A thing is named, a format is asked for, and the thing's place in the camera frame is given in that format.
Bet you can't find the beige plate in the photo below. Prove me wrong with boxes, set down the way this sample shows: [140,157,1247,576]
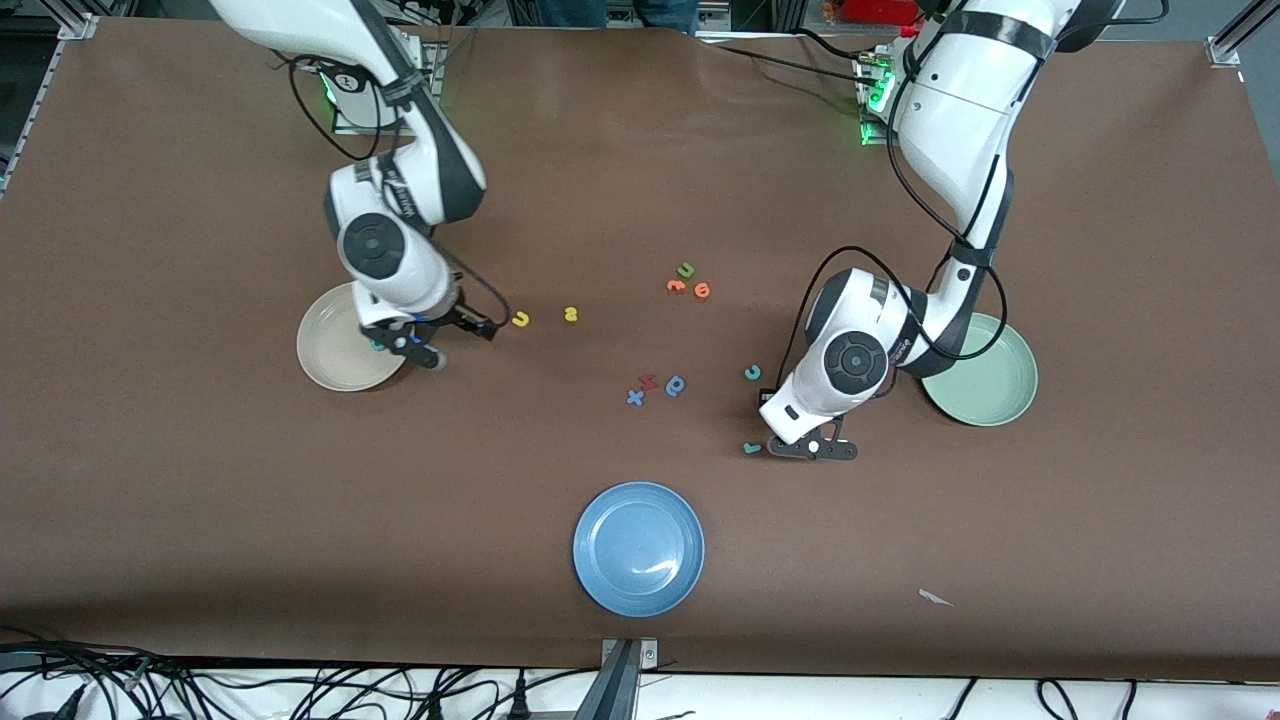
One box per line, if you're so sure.
[296,283,411,393]

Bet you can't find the blue plate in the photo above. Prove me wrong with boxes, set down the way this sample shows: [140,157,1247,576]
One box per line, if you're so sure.
[573,482,706,618]

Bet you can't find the green plate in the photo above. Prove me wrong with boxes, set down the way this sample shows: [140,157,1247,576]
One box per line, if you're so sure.
[920,312,1039,428]

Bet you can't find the brown table cover sheet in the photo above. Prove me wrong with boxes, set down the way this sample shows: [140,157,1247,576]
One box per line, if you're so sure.
[0,18,1280,683]

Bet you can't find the red box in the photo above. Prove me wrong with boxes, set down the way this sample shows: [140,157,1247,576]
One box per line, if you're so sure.
[843,0,921,26]

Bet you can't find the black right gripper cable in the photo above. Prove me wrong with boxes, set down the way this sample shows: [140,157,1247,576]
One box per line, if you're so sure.
[430,235,513,326]

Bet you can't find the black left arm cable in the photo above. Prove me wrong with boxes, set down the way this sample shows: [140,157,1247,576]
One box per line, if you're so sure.
[785,40,1011,401]

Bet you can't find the long black right arm cable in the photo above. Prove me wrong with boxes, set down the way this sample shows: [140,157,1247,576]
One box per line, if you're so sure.
[288,55,406,161]

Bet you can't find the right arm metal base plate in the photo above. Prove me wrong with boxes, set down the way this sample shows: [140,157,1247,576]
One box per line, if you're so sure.
[332,38,447,137]

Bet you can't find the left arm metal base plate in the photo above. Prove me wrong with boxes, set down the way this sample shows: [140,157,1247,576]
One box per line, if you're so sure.
[855,48,906,147]

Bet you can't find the aluminium table edge bracket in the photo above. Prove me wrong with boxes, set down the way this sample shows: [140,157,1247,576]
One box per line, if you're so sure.
[573,637,661,720]

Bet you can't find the black tabletop cable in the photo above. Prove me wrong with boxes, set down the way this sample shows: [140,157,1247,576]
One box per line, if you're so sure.
[795,28,881,63]
[712,40,866,81]

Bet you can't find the aluminium table side rail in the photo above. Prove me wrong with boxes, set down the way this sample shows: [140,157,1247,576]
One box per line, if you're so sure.
[0,12,98,196]

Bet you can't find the aluminium frame post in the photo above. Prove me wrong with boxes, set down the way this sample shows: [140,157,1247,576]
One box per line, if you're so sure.
[1205,0,1280,69]

